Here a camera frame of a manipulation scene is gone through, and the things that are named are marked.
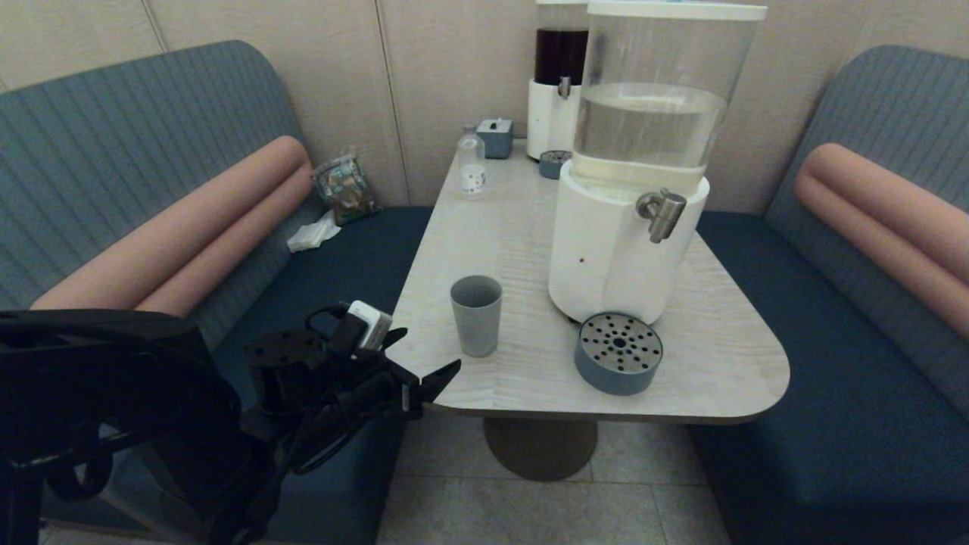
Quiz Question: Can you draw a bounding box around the grey plastic cup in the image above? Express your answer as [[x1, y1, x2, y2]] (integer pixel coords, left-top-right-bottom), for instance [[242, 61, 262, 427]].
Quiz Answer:
[[450, 275, 503, 358]]

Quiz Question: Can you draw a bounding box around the steel water dispenser tap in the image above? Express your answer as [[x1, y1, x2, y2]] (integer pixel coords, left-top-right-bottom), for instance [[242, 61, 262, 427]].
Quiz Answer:
[[634, 188, 688, 244]]

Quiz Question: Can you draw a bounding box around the blue upholstered booth sofa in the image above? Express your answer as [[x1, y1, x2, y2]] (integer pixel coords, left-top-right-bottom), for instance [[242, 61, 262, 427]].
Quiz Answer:
[[0, 39, 436, 545], [685, 44, 969, 545]]

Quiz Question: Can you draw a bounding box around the crumpled white tissue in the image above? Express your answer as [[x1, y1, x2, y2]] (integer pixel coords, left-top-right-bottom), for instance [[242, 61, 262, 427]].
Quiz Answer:
[[286, 210, 343, 253]]

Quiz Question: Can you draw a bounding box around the printed snack bag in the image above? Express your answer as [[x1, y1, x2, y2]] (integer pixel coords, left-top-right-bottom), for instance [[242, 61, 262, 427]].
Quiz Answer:
[[313, 154, 382, 226]]

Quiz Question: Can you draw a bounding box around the large blue round drip tray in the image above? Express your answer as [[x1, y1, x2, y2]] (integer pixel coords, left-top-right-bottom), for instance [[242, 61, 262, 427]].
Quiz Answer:
[[573, 312, 664, 396]]

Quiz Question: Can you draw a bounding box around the clear plastic bottle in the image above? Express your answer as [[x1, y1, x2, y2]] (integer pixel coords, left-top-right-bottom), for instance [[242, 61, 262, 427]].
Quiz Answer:
[[457, 126, 487, 199]]

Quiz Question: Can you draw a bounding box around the clear water dispenser white base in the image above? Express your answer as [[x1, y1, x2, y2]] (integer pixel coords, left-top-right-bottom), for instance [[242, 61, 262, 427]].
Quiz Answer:
[[547, 2, 768, 326]]

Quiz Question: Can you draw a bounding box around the blue-grey tissue box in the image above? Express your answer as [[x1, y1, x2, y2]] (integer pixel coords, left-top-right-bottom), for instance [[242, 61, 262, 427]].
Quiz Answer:
[[477, 117, 515, 160]]

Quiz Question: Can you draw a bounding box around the pink bolster cushion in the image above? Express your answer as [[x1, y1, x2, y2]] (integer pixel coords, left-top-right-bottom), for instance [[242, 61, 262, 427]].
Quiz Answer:
[[30, 135, 314, 319], [793, 142, 969, 341]]

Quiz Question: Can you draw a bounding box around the dark beverage dispenser white base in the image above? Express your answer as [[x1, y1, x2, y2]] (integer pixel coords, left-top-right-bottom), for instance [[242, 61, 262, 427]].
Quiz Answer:
[[526, 0, 591, 162]]

